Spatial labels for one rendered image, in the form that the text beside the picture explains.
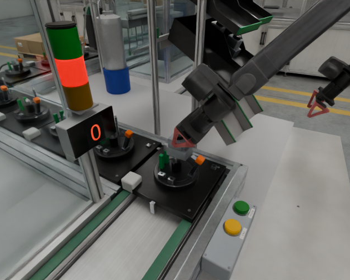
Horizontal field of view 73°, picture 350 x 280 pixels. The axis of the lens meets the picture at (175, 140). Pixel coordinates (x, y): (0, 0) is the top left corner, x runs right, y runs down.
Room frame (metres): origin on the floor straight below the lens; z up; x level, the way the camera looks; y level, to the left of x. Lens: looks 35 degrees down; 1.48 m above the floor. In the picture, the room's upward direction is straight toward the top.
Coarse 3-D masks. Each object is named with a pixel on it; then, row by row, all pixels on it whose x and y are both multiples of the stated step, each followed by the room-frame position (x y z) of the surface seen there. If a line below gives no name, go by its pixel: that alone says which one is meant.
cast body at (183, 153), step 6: (168, 138) 0.54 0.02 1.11; (180, 138) 0.53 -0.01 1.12; (168, 144) 0.54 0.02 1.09; (168, 150) 0.54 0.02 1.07; (174, 150) 0.53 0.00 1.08; (180, 150) 0.52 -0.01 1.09; (186, 150) 0.53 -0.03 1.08; (174, 156) 0.53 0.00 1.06; (180, 156) 0.52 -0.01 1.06; (186, 156) 0.52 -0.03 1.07
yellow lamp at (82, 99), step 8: (64, 88) 0.43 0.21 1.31; (72, 88) 0.42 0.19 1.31; (80, 88) 0.43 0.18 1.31; (88, 88) 0.44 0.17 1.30; (72, 96) 0.42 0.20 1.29; (80, 96) 0.42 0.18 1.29; (88, 96) 0.44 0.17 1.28; (72, 104) 0.42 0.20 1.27; (80, 104) 0.42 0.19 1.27; (88, 104) 0.43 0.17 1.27
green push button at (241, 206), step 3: (237, 201) 0.44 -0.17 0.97; (240, 201) 0.44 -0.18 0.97; (243, 201) 0.44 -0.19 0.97; (234, 204) 0.43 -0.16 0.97; (237, 204) 0.43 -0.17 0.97; (240, 204) 0.43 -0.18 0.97; (243, 204) 0.43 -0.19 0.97; (246, 204) 0.43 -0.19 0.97; (234, 207) 0.42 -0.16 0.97; (237, 207) 0.42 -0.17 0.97; (240, 207) 0.42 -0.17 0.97; (243, 207) 0.42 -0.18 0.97; (246, 207) 0.42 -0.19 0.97; (237, 210) 0.41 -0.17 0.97; (240, 210) 0.41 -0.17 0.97; (243, 210) 0.41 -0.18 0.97; (246, 210) 0.41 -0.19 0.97; (240, 213) 0.41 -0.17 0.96; (243, 213) 0.40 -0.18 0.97; (246, 213) 0.41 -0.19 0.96
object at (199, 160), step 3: (192, 156) 0.52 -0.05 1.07; (195, 156) 0.52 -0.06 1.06; (198, 156) 0.51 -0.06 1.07; (201, 156) 0.51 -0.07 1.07; (192, 159) 0.51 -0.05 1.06; (195, 159) 0.51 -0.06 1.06; (198, 159) 0.50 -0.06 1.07; (201, 159) 0.50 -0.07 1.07; (204, 159) 0.51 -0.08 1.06; (198, 162) 0.50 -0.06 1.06; (201, 162) 0.50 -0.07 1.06; (195, 165) 0.51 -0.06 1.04; (198, 165) 0.50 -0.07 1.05; (192, 168) 0.51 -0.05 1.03; (195, 168) 0.51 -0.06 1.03; (192, 171) 0.51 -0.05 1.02; (195, 171) 0.52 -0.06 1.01; (192, 174) 0.51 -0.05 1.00
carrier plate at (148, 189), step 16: (192, 160) 0.62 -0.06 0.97; (208, 160) 0.62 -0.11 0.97; (144, 176) 0.54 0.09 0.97; (208, 176) 0.54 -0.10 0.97; (144, 192) 0.47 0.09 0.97; (160, 192) 0.47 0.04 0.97; (176, 192) 0.47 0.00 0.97; (192, 192) 0.47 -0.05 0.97; (208, 192) 0.47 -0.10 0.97; (176, 208) 0.42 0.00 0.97; (192, 208) 0.42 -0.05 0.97
